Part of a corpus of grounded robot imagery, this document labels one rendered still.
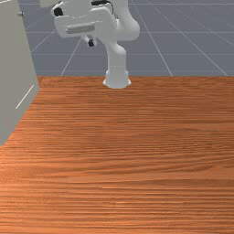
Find pale cabinet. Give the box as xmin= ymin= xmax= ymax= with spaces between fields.
xmin=0 ymin=0 xmax=41 ymax=147

